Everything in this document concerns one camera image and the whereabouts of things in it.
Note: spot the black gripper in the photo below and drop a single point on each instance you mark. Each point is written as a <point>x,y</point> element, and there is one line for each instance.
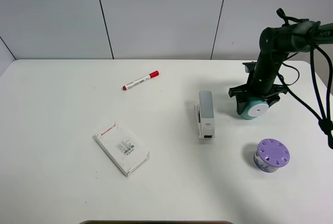
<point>260,84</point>

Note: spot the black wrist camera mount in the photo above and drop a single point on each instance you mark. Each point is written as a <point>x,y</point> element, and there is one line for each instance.
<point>250,66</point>

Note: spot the dark green robot arm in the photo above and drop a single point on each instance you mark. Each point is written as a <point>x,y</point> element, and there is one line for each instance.
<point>275,46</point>

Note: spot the purple lidded round jar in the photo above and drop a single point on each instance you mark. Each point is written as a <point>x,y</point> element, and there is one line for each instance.
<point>271,155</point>

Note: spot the white flat cardboard box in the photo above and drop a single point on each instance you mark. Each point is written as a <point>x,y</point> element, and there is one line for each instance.
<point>122,148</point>

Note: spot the grey white stapler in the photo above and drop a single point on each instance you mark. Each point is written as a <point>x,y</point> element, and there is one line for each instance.
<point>205,116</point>

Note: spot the red capped white marker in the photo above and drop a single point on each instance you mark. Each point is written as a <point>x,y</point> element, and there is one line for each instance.
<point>140,80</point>

